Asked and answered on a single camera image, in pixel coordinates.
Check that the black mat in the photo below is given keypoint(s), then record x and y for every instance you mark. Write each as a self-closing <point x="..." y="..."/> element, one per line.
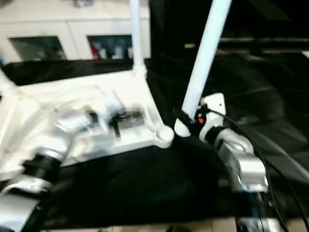
<point x="144" y="181"/>

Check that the white plastic table top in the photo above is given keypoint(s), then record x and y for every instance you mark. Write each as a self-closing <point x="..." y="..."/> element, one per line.
<point x="72" y="96"/>

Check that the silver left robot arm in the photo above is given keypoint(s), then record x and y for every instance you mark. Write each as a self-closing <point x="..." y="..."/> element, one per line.
<point x="48" y="145"/>

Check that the white cup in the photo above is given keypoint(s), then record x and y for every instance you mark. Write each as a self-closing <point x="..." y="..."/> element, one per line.
<point x="103" y="52"/>

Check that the black cabinet with gold label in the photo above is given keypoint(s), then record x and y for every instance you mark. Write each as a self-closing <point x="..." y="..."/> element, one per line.
<point x="173" y="24"/>

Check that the white display cabinet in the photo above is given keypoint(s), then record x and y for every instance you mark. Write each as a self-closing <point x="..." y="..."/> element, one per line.
<point x="48" y="24"/>

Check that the white flat board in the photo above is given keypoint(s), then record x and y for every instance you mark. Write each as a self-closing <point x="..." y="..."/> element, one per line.
<point x="306" y="54"/>

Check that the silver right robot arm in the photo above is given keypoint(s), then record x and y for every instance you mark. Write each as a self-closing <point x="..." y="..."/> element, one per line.
<point x="241" y="159"/>

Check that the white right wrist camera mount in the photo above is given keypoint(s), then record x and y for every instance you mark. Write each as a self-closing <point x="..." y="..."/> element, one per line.
<point x="214" y="106"/>

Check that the dark low furniture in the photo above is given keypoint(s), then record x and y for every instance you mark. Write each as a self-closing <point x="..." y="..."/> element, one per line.
<point x="265" y="44"/>

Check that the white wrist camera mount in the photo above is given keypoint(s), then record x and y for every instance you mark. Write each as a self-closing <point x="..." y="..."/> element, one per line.
<point x="214" y="106"/>
<point x="108" y="113"/>

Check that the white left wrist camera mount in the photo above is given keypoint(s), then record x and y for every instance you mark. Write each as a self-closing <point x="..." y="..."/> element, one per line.
<point x="108" y="113"/>

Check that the white plastic table leg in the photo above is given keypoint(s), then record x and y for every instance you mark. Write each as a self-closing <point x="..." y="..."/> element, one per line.
<point x="6" y="79"/>
<point x="137" y="36"/>
<point x="205" y="60"/>

